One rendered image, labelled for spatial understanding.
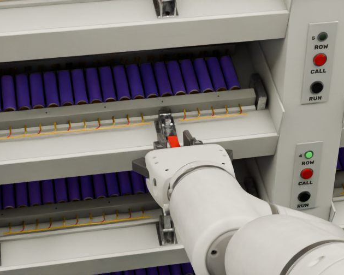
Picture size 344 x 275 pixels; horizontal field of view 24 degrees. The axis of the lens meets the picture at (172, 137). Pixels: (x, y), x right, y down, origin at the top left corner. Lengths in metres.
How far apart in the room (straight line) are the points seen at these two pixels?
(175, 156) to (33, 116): 0.25
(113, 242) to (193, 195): 0.43
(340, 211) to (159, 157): 0.44
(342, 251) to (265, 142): 0.60
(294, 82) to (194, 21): 0.17
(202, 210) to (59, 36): 0.33
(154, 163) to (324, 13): 0.31
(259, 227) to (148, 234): 0.60
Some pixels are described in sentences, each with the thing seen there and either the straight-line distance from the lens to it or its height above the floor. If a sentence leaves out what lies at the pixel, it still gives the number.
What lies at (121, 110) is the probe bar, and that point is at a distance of 1.12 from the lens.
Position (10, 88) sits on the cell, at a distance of 1.16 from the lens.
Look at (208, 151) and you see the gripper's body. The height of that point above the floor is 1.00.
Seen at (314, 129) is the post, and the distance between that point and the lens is 1.16.
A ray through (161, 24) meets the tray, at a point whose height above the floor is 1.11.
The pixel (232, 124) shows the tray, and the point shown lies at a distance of 1.15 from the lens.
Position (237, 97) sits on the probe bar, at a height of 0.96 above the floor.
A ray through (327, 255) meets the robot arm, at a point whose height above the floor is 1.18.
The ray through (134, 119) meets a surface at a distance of 1.13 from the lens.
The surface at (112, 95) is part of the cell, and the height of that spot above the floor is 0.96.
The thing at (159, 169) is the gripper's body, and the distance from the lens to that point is 0.93.
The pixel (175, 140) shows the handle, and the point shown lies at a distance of 1.07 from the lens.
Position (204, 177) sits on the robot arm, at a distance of 0.85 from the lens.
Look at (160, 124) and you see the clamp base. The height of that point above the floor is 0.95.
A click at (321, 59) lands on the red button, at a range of 1.09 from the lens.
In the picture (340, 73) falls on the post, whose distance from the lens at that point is 1.12.
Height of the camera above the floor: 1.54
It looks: 33 degrees down
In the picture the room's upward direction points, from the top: straight up
